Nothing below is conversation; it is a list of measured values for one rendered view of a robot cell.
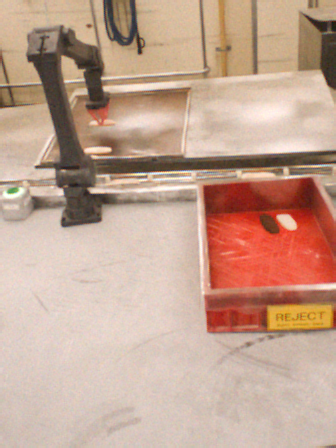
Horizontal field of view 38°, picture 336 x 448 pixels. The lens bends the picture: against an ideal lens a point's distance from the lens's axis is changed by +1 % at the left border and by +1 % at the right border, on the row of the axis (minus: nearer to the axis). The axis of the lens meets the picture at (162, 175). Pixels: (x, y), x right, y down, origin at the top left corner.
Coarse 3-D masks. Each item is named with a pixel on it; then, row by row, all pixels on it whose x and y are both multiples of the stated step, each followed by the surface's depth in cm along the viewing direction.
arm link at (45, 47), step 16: (32, 32) 121; (48, 32) 121; (32, 48) 118; (48, 48) 117; (64, 48) 123; (48, 64) 118; (48, 80) 120; (48, 96) 123; (64, 96) 124; (64, 112) 125; (64, 128) 128; (64, 144) 130; (80, 144) 135; (64, 160) 133; (80, 160) 133; (96, 176) 142
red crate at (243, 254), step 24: (216, 216) 134; (240, 216) 133; (312, 216) 129; (216, 240) 123; (240, 240) 122; (264, 240) 121; (288, 240) 120; (312, 240) 119; (216, 264) 114; (240, 264) 113; (264, 264) 112; (288, 264) 111; (312, 264) 111; (216, 288) 107; (216, 312) 93; (240, 312) 93; (264, 312) 92
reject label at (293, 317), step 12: (276, 312) 91; (288, 312) 91; (300, 312) 91; (312, 312) 90; (324, 312) 90; (276, 324) 92; (288, 324) 92; (300, 324) 92; (312, 324) 92; (324, 324) 92
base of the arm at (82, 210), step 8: (88, 192) 139; (72, 200) 137; (80, 200) 137; (88, 200) 139; (72, 208) 138; (80, 208) 137; (88, 208) 138; (96, 208) 143; (64, 216) 141; (72, 216) 138; (80, 216) 138; (88, 216) 139; (96, 216) 139; (64, 224) 138; (72, 224) 138; (80, 224) 139
